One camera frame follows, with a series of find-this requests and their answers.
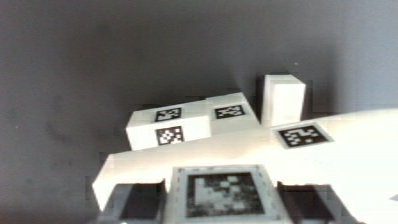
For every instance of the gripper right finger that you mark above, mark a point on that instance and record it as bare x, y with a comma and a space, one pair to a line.
313, 204

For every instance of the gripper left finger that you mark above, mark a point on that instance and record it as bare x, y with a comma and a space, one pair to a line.
135, 204

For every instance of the white tagged cube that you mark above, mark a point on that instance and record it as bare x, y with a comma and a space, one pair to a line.
224, 195

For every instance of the white chair back part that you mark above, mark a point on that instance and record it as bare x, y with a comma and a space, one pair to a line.
334, 151

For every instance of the white leg block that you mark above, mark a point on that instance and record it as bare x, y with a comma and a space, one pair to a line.
167, 125
231, 113

